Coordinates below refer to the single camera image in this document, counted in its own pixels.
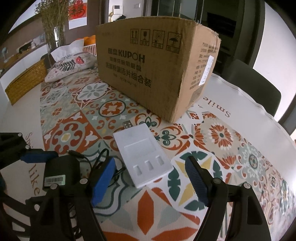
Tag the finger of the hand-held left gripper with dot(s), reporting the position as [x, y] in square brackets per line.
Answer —
[34, 205]
[34, 156]

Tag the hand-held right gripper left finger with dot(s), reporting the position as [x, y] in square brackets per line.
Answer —
[103, 183]

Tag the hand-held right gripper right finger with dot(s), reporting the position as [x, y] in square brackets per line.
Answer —
[196, 180]

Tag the white battery charger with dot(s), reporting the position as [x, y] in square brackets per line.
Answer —
[141, 150]

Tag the brown cardboard box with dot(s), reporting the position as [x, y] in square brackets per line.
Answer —
[150, 58]

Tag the colourful patterned table mat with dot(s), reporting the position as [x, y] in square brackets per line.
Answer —
[111, 109]

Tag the yellow wicker basket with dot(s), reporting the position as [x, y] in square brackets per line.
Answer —
[25, 81]

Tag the white table cloth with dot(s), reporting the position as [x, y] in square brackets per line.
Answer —
[242, 109]

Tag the floral cloth tissue pouch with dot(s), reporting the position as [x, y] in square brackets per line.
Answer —
[69, 66]

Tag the dark leather chair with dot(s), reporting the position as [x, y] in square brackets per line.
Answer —
[254, 88]

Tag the white slatted fruit basket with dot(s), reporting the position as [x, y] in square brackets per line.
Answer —
[89, 49]

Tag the glass vase with dried flowers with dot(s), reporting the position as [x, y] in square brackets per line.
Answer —
[55, 34]

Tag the pile of oranges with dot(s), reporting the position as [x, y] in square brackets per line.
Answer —
[89, 39]

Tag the dark glass door cabinet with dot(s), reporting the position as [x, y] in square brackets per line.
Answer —
[219, 23]

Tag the red wall poster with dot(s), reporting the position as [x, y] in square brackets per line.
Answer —
[77, 9]

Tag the white wall intercom panel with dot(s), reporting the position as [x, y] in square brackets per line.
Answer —
[116, 9]

